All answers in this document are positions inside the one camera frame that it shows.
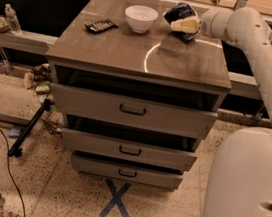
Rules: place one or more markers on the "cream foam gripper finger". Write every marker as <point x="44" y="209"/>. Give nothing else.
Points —
<point x="186" y="25"/>

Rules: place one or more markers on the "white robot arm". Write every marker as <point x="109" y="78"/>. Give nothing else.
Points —
<point x="240" y="180"/>

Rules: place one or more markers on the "white ceramic bowl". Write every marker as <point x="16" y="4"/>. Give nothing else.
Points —
<point x="140" y="18"/>

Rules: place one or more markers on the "grey drawer cabinet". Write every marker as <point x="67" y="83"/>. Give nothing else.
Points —
<point x="154" y="66"/>

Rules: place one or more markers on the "black remote control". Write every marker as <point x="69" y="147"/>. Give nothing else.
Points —
<point x="100" y="26"/>

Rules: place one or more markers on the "top grey drawer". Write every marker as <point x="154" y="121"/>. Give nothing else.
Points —
<point x="133" y="112"/>

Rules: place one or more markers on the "grey drawer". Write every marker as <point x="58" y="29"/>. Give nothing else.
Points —
<point x="128" y="150"/>
<point x="133" y="112"/>
<point x="126" y="172"/>

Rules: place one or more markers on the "middle grey drawer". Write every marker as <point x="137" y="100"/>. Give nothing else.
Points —
<point x="128" y="150"/>

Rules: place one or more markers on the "bottom grey drawer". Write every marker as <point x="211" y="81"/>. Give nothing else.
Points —
<point x="126" y="172"/>

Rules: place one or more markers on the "pile of snack packages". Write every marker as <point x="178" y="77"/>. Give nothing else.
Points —
<point x="39" y="80"/>

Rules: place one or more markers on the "clear water bottle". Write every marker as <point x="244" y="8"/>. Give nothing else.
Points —
<point x="12" y="18"/>

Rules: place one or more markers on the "blue tape floor cross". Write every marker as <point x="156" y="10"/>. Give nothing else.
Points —
<point x="116" y="199"/>

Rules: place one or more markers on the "black tripod leg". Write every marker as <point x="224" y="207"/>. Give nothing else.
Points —
<point x="15" y="148"/>

